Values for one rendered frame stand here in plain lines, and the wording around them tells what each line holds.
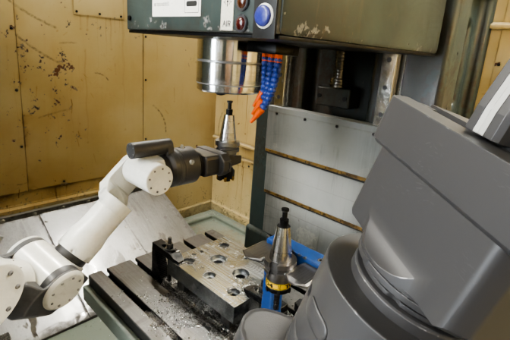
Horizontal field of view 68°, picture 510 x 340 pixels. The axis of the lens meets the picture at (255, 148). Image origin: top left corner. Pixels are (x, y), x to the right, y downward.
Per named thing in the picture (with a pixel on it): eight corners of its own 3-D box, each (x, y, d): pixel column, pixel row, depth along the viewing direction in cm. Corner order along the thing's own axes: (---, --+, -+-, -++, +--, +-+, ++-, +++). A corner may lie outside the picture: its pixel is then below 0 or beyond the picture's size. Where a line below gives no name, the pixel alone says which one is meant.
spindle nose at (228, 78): (272, 92, 97) (275, 44, 94) (237, 96, 83) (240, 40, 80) (221, 86, 104) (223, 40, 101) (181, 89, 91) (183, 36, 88)
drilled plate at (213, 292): (233, 324, 95) (234, 306, 94) (168, 273, 114) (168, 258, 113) (290, 288, 111) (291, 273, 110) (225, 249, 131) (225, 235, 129)
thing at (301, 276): (302, 292, 66) (303, 288, 66) (279, 278, 70) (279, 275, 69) (325, 277, 71) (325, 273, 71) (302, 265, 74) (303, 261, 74)
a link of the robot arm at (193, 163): (233, 145, 90) (192, 152, 82) (231, 184, 93) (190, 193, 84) (200, 134, 99) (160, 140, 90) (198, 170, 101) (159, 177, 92)
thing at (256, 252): (256, 265, 73) (257, 261, 73) (237, 253, 77) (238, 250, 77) (280, 253, 78) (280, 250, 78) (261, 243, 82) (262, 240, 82)
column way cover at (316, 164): (363, 284, 123) (388, 129, 110) (257, 230, 154) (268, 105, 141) (370, 278, 127) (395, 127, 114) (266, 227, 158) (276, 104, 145)
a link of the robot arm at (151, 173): (191, 192, 84) (145, 204, 76) (164, 179, 91) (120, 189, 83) (193, 143, 81) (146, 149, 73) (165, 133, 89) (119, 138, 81)
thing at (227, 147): (243, 151, 98) (244, 142, 97) (225, 154, 94) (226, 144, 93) (228, 146, 102) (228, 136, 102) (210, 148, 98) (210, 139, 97)
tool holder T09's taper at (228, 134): (239, 141, 97) (241, 115, 96) (226, 143, 94) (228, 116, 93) (228, 137, 100) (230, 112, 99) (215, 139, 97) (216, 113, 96)
